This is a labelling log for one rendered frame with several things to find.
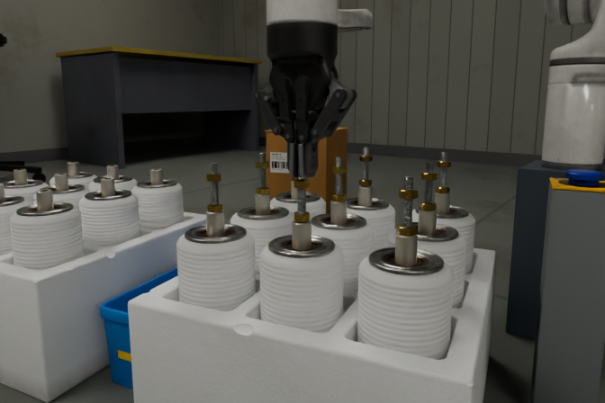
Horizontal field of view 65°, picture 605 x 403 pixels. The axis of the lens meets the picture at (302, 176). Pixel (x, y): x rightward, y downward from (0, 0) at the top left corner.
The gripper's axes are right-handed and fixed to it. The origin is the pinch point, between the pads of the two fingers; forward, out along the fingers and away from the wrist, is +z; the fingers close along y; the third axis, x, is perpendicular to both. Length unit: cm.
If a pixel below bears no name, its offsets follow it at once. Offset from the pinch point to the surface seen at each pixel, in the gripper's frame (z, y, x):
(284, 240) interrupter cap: 9.7, -2.5, -0.4
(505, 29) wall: -47, -61, 268
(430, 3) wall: -68, -109, 266
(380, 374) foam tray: 18.3, 13.1, -4.7
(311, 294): 13.7, 3.8, -3.0
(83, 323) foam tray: 26.0, -33.4, -10.4
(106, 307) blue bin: 23.6, -30.8, -8.0
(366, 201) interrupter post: 9.2, -5.1, 22.0
